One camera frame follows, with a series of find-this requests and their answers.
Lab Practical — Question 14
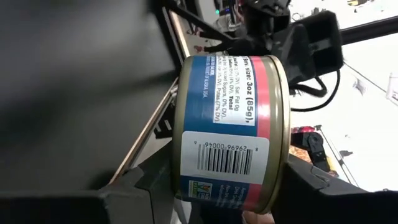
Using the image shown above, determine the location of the black table mat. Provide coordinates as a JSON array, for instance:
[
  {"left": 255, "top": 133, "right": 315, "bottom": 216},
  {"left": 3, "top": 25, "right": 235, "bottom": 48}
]
[{"left": 0, "top": 0, "right": 181, "bottom": 192}]

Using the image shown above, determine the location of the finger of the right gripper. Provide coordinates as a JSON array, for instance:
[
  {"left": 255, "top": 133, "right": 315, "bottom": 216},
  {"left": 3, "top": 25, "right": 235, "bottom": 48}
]
[{"left": 203, "top": 36, "right": 256, "bottom": 56}]

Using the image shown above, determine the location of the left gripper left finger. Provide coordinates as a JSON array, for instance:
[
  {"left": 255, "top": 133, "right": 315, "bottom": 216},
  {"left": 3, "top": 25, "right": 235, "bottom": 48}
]
[{"left": 99, "top": 146, "right": 177, "bottom": 224}]

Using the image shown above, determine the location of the gold-lid can red blue label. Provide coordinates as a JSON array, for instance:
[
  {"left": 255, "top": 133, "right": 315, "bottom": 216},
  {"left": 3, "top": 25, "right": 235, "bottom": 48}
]
[{"left": 172, "top": 54, "right": 292, "bottom": 215}]

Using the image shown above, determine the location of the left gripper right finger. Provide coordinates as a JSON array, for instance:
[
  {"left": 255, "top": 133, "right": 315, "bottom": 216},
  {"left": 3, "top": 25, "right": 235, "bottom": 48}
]
[{"left": 272, "top": 154, "right": 368, "bottom": 224}]

